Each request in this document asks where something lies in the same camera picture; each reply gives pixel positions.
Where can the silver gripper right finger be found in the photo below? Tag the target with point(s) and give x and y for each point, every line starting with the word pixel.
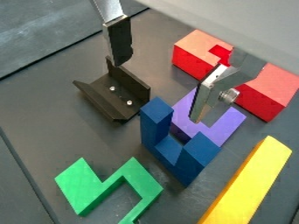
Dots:
pixel 218 86

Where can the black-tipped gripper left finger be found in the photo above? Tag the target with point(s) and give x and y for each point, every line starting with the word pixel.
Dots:
pixel 116 28

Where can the purple U-shaped block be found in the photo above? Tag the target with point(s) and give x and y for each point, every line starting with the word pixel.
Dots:
pixel 185 129

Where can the red board with slots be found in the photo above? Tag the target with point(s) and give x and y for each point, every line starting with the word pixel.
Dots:
pixel 263 96

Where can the black angle fixture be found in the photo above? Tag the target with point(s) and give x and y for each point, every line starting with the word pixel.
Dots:
pixel 118 93

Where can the blue U-shaped block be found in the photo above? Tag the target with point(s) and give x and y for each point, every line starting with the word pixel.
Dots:
pixel 183 160

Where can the yellow long block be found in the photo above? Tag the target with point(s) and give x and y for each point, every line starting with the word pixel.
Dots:
pixel 241 197

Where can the green stepped block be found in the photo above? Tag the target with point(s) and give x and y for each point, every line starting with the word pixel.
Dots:
pixel 84 190

